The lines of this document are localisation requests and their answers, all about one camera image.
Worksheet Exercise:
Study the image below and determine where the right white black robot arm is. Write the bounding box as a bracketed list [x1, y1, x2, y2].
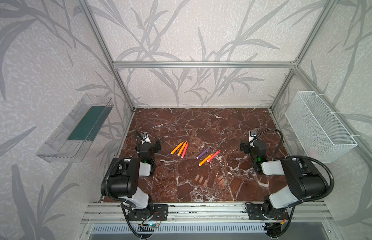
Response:
[240, 140, 335, 215]

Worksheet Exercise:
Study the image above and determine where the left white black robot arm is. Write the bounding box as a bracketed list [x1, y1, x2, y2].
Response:
[101, 141, 162, 214]

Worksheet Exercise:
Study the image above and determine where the aluminium frame rail front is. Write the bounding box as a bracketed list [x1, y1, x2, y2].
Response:
[80, 202, 334, 224]

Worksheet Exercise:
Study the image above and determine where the clear plastic wall bin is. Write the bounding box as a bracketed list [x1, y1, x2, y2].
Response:
[36, 94, 114, 163]

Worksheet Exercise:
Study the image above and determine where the pink marker left group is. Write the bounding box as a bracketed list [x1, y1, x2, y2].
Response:
[181, 143, 189, 159]

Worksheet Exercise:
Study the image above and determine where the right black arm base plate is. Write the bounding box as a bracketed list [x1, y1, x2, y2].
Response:
[245, 203, 290, 222]

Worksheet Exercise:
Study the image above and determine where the purple marker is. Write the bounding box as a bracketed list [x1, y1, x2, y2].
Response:
[196, 147, 211, 159]

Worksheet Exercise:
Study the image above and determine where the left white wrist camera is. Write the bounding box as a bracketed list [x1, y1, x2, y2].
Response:
[141, 132, 151, 144]

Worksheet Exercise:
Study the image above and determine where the orange marker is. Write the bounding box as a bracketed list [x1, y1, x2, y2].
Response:
[171, 142, 184, 155]
[178, 141, 188, 156]
[199, 154, 213, 166]

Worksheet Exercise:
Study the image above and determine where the white wire mesh basket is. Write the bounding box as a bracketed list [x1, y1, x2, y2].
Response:
[285, 91, 358, 163]

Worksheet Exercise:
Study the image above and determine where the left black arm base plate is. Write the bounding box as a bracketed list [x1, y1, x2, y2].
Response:
[128, 204, 169, 221]

